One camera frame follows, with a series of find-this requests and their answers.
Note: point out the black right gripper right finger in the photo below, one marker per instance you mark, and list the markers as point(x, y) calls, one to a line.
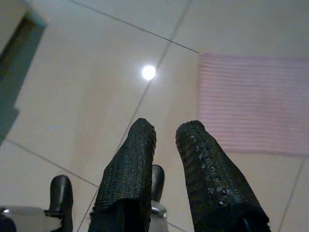
point(212, 183)

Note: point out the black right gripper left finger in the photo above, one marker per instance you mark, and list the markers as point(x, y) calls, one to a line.
point(128, 174)

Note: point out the black robot foot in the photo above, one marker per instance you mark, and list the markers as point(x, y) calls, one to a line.
point(60, 193)
point(158, 181)

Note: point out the pink striped floor mat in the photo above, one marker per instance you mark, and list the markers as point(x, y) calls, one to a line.
point(253, 101)

